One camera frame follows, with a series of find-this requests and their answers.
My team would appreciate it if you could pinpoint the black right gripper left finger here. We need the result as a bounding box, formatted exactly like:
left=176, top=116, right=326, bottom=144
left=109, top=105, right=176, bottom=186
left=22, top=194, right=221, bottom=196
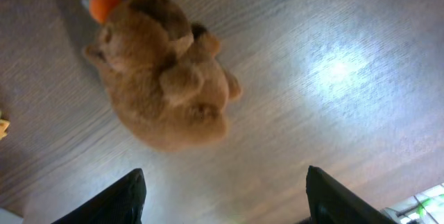
left=53, top=168, right=146, bottom=224

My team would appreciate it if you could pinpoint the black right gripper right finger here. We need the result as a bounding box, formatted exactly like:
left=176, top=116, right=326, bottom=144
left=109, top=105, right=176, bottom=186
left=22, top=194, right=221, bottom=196
left=306, top=166, right=395, bottom=224

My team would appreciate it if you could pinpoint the brown plush bear toy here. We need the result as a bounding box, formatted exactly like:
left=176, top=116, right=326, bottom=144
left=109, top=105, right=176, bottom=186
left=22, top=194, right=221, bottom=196
left=83, top=0, right=242, bottom=151

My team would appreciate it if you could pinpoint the yellow small toy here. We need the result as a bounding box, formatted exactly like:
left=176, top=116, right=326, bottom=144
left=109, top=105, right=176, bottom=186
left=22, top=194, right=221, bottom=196
left=0, top=112, right=10, bottom=139

